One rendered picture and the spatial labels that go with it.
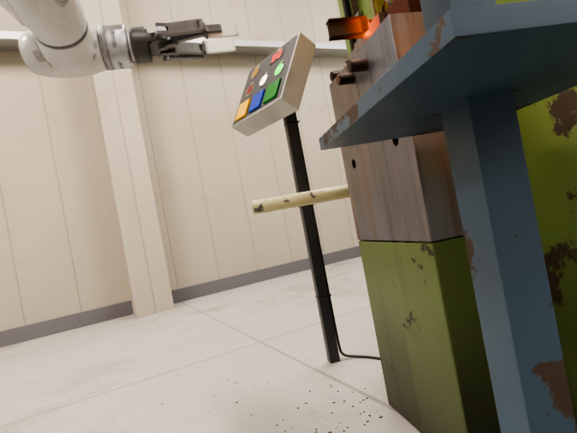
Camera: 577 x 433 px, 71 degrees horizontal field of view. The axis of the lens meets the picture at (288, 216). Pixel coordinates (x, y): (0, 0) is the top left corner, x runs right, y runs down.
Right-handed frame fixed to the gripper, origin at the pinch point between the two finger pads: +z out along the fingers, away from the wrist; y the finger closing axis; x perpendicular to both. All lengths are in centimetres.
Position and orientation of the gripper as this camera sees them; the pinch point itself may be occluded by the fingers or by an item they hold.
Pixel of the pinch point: (223, 38)
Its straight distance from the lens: 102.7
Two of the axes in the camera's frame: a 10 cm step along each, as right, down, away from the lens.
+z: 9.6, -1.8, 2.1
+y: 2.1, -0.5, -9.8
